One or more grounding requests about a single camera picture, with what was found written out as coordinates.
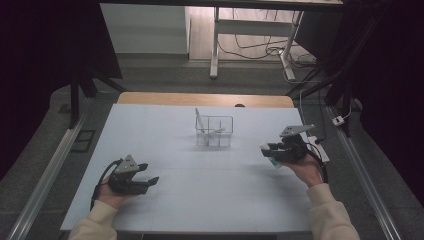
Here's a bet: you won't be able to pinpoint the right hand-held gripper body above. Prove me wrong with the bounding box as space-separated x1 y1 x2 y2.
278 124 316 164

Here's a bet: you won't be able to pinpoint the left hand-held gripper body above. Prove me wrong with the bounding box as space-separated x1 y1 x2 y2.
107 154 150 196

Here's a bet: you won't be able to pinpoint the white and green tube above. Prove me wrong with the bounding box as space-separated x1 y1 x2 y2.
259 143 284 169

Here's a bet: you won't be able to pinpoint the clear plastic organizer box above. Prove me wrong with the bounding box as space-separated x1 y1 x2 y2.
194 107 235 148

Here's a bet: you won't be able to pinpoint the white pen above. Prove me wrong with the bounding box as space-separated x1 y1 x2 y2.
203 125 228 137

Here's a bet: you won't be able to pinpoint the clear pen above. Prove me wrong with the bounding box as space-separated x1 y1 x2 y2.
194 107 206 135

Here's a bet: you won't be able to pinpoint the person's right hand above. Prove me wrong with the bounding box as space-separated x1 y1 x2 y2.
281 153 325 189

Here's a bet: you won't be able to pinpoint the person's left hand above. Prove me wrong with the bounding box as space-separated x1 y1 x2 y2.
95 177 135 210

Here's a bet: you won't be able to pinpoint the white power strip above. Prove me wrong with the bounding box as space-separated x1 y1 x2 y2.
306 135 331 163

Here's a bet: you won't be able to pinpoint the white table sheet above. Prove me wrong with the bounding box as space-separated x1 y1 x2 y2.
60 103 340 233

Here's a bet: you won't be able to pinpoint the black stand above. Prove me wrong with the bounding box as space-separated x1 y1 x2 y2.
68 66 128 129
286 13 384 138

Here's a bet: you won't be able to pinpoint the white cabinet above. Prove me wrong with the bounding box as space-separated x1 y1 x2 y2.
100 3 191 55

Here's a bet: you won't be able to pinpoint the left hand-held gripper black cable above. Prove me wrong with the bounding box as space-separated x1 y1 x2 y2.
90 158 123 211

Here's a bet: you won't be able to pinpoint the hand-held gripper black cable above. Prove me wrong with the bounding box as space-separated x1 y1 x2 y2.
305 143 330 184
90 158 123 211

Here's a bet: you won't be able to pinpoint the right hand-held gripper black cable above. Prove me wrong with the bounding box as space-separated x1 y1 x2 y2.
305 143 330 184

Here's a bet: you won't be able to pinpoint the white power strip cable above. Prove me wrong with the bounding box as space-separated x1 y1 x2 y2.
298 89 313 129

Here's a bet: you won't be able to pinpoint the aluminium rail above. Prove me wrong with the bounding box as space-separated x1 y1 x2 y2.
328 106 403 240
6 114 86 240

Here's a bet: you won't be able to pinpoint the black floor cables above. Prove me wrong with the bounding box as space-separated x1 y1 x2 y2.
218 8 317 69

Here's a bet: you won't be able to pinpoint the white desk frame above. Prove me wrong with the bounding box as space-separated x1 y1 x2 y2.
209 6 305 81

